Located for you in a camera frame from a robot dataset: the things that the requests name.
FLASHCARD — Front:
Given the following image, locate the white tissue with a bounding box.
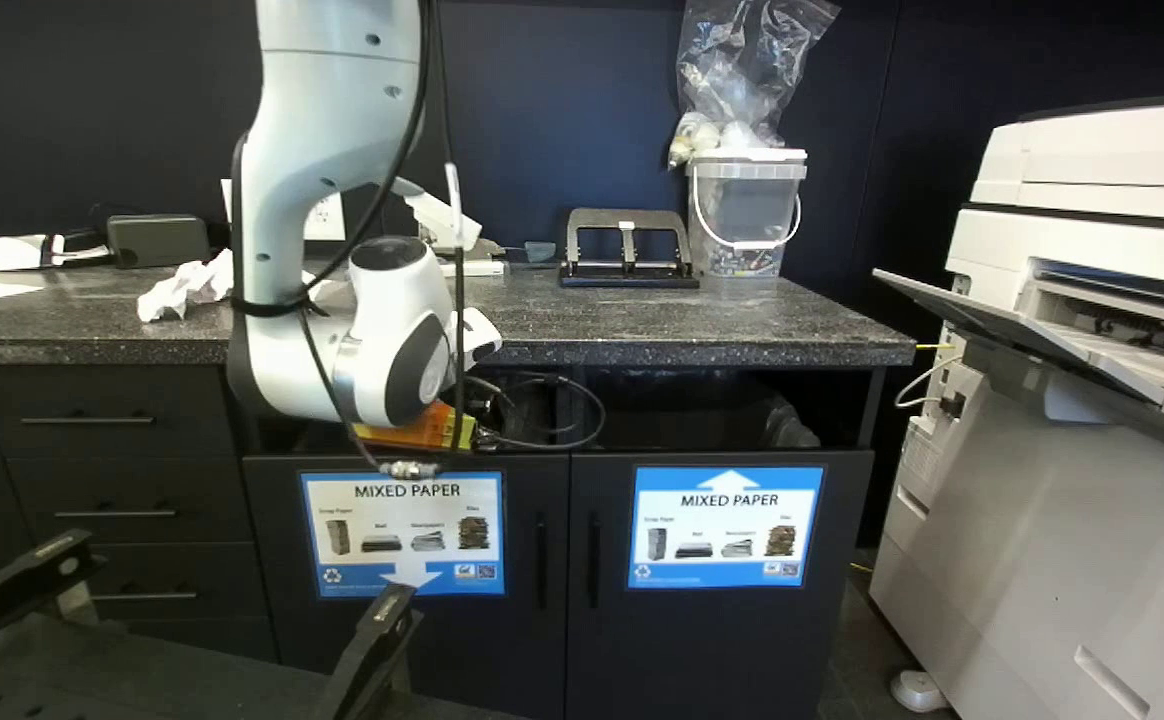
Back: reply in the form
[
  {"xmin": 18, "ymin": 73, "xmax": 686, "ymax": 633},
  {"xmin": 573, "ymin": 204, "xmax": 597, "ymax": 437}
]
[{"xmin": 133, "ymin": 247, "xmax": 236, "ymax": 327}]

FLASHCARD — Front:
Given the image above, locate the translucent bin liner bag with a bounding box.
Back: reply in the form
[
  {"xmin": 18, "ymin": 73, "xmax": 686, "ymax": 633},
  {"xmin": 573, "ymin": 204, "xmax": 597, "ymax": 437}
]
[{"xmin": 603, "ymin": 384, "xmax": 828, "ymax": 454}]

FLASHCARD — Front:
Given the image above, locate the blue mixed paper label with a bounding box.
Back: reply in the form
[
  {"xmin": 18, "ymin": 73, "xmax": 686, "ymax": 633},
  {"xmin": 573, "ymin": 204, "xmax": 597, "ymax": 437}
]
[
  {"xmin": 294, "ymin": 465, "xmax": 511, "ymax": 603},
  {"xmin": 622, "ymin": 458, "xmax": 828, "ymax": 597}
]

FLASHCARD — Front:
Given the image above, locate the clear plastic container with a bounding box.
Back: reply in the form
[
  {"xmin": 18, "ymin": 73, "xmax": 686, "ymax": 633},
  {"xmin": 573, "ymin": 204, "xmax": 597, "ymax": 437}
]
[{"xmin": 682, "ymin": 146, "xmax": 813, "ymax": 282}]

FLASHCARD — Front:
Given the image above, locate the clear plastic bag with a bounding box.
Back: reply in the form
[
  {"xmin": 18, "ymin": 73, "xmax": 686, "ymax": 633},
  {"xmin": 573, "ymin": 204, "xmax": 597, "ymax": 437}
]
[{"xmin": 662, "ymin": 0, "xmax": 845, "ymax": 172}]

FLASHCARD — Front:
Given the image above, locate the black angled bar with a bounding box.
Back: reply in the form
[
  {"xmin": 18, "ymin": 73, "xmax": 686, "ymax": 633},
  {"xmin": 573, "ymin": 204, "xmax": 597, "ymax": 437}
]
[{"xmin": 314, "ymin": 578, "xmax": 421, "ymax": 720}]

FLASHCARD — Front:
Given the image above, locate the black box device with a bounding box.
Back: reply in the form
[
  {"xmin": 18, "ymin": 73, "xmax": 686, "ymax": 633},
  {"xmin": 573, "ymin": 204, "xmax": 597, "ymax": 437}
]
[{"xmin": 104, "ymin": 212, "xmax": 211, "ymax": 267}]

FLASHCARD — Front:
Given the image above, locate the white printer caster wheel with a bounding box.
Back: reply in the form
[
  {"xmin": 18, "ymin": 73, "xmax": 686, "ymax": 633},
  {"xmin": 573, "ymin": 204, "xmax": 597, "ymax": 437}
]
[{"xmin": 884, "ymin": 668, "xmax": 950, "ymax": 714}]

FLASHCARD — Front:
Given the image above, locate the black base cabinet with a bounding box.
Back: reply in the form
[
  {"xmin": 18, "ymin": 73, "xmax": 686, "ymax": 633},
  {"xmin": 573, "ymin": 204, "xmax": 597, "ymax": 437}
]
[{"xmin": 0, "ymin": 354, "xmax": 895, "ymax": 720}]

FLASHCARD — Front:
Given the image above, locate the white office printer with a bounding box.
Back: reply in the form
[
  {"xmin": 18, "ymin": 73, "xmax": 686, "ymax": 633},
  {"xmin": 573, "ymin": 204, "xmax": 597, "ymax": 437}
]
[{"xmin": 867, "ymin": 96, "xmax": 1164, "ymax": 720}]

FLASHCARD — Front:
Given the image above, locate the dark platform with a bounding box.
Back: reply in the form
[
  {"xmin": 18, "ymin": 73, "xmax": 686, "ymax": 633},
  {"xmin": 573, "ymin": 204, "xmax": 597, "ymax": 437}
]
[{"xmin": 0, "ymin": 617, "xmax": 345, "ymax": 720}]

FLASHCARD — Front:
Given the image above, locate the black frame holder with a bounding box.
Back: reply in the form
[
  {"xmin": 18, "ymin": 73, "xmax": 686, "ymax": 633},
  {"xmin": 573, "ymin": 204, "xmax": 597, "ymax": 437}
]
[{"xmin": 557, "ymin": 204, "xmax": 705, "ymax": 291}]

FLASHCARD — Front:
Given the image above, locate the yellow cable tag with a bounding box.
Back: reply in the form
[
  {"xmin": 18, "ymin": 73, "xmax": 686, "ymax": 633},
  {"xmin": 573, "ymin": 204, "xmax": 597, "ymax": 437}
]
[{"xmin": 350, "ymin": 400, "xmax": 480, "ymax": 454}]

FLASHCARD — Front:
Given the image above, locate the black cable silver connector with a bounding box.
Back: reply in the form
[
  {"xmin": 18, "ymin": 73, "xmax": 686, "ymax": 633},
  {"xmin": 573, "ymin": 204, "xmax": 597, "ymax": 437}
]
[{"xmin": 373, "ymin": 454, "xmax": 444, "ymax": 482}]

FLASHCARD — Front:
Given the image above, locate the white cable sleeve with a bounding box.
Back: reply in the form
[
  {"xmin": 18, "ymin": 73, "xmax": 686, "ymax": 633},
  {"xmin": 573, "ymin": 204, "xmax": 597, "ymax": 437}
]
[{"xmin": 439, "ymin": 161, "xmax": 469, "ymax": 259}]

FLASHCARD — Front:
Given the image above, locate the white printer cable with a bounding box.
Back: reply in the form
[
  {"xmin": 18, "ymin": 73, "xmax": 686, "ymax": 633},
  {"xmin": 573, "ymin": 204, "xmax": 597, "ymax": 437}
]
[{"xmin": 889, "ymin": 336, "xmax": 949, "ymax": 415}]

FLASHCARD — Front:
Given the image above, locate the silver drawer handle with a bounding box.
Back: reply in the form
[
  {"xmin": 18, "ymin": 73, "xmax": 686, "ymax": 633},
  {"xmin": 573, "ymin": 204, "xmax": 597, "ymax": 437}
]
[
  {"xmin": 88, "ymin": 589, "xmax": 201, "ymax": 607},
  {"xmin": 47, "ymin": 504, "xmax": 182, "ymax": 524},
  {"xmin": 12, "ymin": 413, "xmax": 158, "ymax": 433}
]

